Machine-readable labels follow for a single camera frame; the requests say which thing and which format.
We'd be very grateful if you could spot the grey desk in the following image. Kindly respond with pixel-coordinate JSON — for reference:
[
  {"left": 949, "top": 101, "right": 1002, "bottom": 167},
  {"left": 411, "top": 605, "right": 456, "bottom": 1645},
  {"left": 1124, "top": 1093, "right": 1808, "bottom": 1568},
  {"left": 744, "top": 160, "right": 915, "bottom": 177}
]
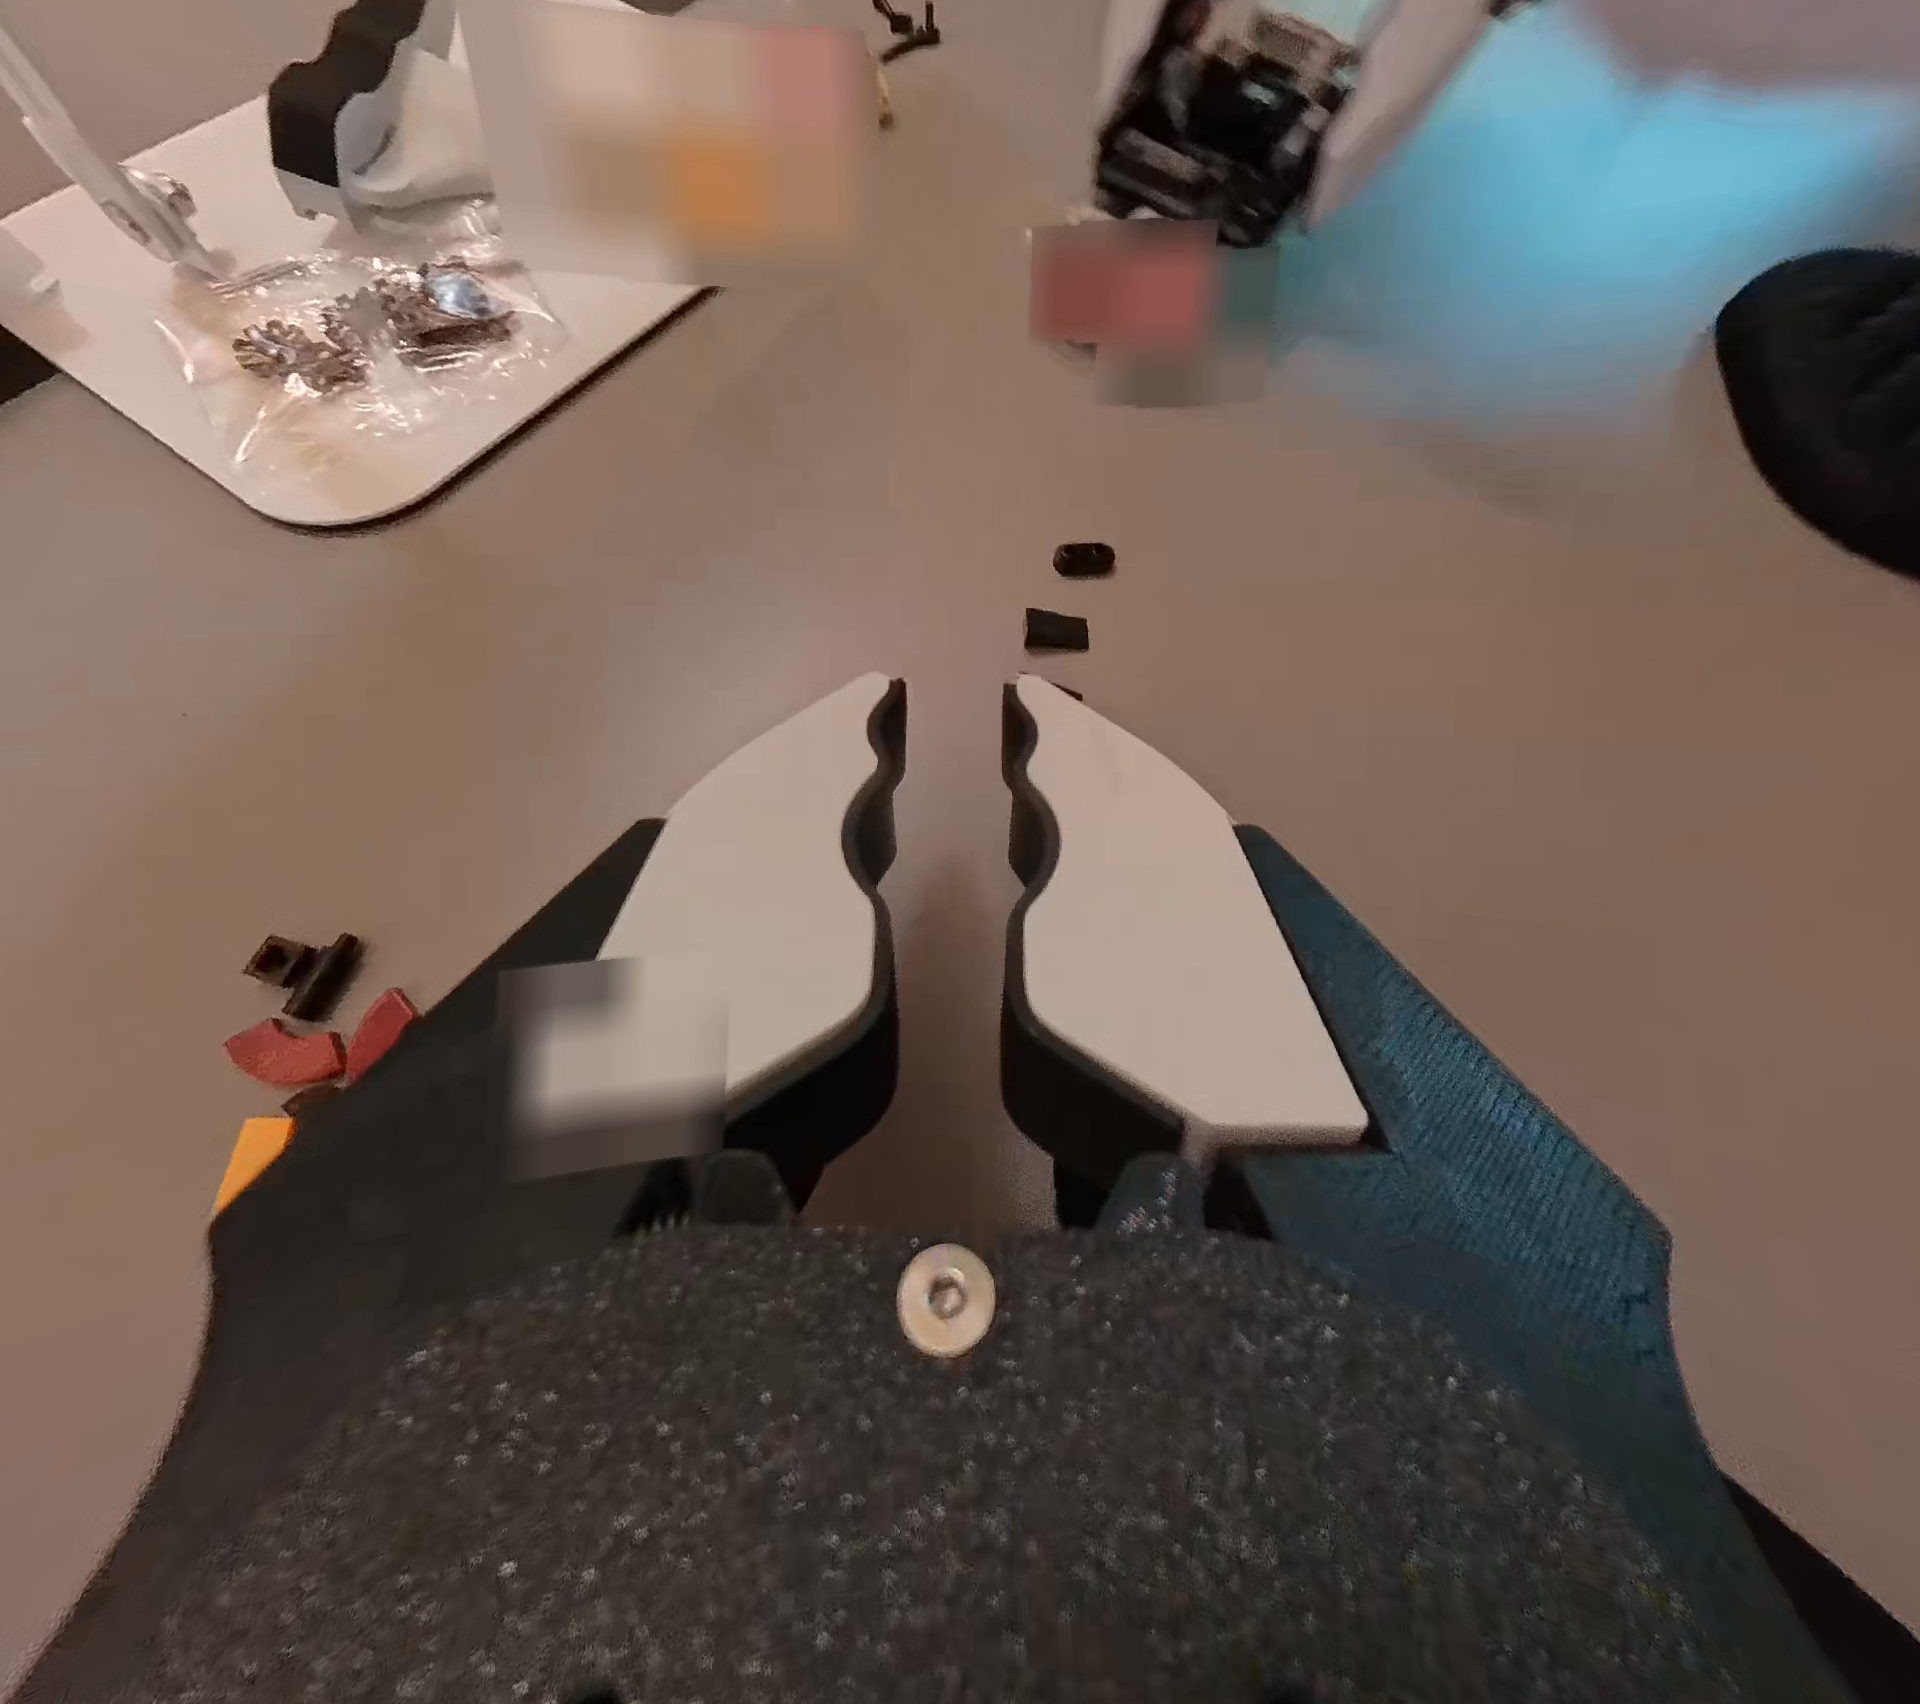
[{"left": 0, "top": 0, "right": 1920, "bottom": 1587}]

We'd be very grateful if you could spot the white book stand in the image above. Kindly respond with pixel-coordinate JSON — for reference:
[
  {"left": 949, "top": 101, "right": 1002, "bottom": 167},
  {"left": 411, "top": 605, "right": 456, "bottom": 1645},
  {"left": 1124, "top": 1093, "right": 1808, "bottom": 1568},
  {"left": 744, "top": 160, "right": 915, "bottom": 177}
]
[{"left": 0, "top": 0, "right": 719, "bottom": 534}]

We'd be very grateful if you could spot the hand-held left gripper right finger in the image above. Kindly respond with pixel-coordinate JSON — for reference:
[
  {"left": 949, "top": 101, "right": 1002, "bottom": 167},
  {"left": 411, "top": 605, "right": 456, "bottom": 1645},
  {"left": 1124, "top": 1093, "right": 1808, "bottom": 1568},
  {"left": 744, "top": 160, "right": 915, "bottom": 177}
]
[{"left": 996, "top": 673, "right": 1373, "bottom": 1204}]

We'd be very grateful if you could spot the orange square plate piece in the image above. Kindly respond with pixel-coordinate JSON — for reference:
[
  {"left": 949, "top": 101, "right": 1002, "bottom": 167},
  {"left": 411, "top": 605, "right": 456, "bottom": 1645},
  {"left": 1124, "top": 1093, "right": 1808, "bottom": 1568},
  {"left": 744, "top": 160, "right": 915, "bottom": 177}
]
[{"left": 210, "top": 1116, "right": 297, "bottom": 1219}]

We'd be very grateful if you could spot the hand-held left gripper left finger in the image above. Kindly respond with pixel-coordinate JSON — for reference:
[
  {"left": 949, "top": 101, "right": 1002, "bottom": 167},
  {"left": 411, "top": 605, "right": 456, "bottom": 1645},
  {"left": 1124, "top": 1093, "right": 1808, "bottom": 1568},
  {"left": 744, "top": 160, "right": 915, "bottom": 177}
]
[{"left": 595, "top": 673, "right": 912, "bottom": 1207}]

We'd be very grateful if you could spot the reddish curved brick piece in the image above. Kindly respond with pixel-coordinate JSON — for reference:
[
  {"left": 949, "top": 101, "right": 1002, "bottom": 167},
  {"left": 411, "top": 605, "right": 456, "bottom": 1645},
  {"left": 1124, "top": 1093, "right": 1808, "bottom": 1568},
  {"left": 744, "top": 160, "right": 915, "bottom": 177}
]
[
  {"left": 224, "top": 1017, "right": 347, "bottom": 1089},
  {"left": 342, "top": 988, "right": 420, "bottom": 1080}
]

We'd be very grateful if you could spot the clear plastic parts bag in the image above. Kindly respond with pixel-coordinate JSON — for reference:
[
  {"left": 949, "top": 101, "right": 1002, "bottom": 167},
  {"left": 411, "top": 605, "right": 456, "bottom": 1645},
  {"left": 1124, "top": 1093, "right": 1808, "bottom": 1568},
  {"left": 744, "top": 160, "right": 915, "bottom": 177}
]
[{"left": 149, "top": 234, "right": 572, "bottom": 477}]

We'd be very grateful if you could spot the toy brick car chassis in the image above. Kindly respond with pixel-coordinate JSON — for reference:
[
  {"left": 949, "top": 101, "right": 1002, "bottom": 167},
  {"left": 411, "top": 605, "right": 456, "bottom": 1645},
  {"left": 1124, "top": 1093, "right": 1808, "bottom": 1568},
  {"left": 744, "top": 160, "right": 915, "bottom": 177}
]
[{"left": 1094, "top": 0, "right": 1367, "bottom": 240}]

